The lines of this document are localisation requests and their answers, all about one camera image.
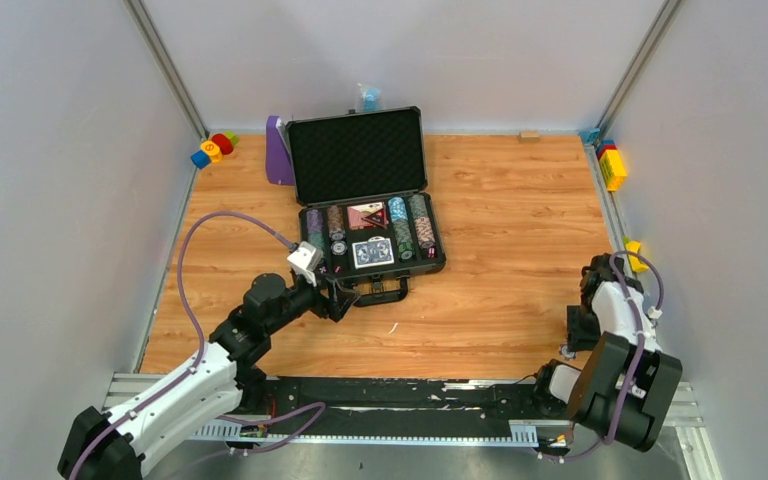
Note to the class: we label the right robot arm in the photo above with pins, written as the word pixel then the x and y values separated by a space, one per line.
pixel 624 391

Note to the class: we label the blue playing card deck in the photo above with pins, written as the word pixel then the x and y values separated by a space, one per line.
pixel 368 254

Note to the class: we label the light blue bottle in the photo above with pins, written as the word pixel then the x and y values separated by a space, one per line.
pixel 369 99

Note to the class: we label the coloured toy cylinders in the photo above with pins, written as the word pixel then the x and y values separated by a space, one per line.
pixel 215 149

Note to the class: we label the teal poker chip stack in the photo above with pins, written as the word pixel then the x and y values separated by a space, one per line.
pixel 318 240

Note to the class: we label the red playing card deck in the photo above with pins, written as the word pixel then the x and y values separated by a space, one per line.
pixel 356 212

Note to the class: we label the black poker set case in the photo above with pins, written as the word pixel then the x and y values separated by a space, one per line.
pixel 360 158

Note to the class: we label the yellow red toy brick block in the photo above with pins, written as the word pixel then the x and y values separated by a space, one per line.
pixel 611 164

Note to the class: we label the purple stand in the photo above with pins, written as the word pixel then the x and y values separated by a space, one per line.
pixel 278 163

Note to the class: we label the purple poker chip stack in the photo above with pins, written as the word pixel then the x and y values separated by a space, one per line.
pixel 314 222

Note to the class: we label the yellow curved toy piece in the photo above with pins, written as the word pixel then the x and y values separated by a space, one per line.
pixel 636 265

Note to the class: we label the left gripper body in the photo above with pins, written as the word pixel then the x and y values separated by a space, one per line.
pixel 334 296

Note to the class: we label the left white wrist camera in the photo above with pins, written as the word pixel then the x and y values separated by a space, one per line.
pixel 304 260

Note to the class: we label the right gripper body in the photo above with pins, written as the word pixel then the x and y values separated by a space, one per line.
pixel 582 326

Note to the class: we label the small wooden block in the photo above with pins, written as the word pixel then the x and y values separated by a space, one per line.
pixel 529 136

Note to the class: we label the pink white poker chip stack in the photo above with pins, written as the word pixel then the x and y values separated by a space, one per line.
pixel 425 232

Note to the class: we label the light blue poker chip stack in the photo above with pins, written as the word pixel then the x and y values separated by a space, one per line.
pixel 397 209

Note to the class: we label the chip front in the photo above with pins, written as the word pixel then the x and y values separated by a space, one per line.
pixel 338 248

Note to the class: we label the brown poker chip stack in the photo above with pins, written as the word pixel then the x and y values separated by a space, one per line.
pixel 335 220

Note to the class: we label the red triangular card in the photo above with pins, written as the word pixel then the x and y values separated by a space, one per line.
pixel 376 219

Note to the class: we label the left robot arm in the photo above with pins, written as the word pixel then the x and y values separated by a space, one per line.
pixel 130 439

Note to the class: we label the dark green poker chip stack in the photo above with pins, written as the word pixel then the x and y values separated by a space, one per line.
pixel 418 206

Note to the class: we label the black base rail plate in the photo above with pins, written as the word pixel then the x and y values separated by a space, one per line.
pixel 483 402

